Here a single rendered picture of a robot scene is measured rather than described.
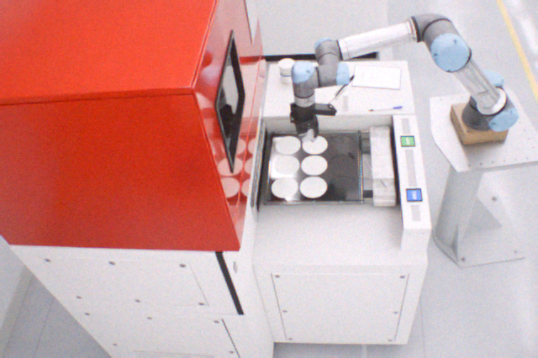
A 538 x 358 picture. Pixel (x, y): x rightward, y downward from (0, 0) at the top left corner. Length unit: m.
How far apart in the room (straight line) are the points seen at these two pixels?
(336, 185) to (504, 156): 0.73
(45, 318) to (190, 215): 1.89
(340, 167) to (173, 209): 0.88
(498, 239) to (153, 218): 2.08
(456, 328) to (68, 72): 2.15
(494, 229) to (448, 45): 1.51
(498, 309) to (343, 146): 1.22
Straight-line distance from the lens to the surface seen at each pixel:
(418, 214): 1.85
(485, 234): 3.01
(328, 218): 1.99
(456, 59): 1.79
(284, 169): 2.05
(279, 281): 2.00
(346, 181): 2.00
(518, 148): 2.33
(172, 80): 1.05
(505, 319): 2.80
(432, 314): 2.73
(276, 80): 2.34
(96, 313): 2.05
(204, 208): 1.31
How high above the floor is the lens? 2.45
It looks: 49 degrees down
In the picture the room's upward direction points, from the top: 11 degrees counter-clockwise
